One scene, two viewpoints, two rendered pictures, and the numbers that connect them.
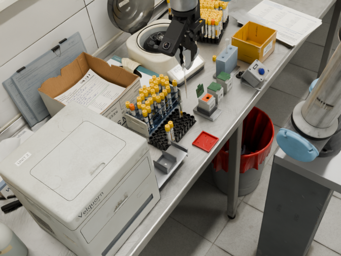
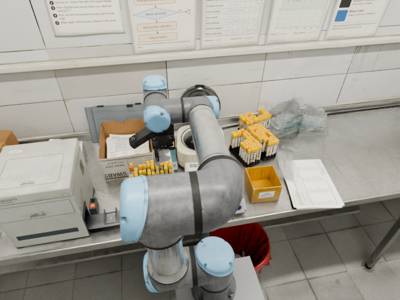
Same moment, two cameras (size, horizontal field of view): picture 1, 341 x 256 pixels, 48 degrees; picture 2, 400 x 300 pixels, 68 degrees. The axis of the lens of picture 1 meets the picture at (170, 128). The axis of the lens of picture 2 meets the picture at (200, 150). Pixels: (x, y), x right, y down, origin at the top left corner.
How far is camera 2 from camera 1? 75 cm
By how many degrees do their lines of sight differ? 26
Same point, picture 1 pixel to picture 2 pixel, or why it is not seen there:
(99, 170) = (27, 185)
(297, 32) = (311, 199)
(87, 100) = (124, 147)
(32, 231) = not seen: hidden behind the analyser
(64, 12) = not seen: hidden behind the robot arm
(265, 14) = (304, 170)
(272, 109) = (311, 253)
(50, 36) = (131, 96)
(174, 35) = (140, 136)
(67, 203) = not seen: outside the picture
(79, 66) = (140, 125)
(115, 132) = (63, 171)
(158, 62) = (180, 152)
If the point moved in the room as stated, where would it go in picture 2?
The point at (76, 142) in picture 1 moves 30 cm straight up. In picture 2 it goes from (43, 162) to (9, 89)
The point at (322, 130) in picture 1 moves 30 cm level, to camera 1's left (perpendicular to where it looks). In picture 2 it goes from (156, 274) to (84, 219)
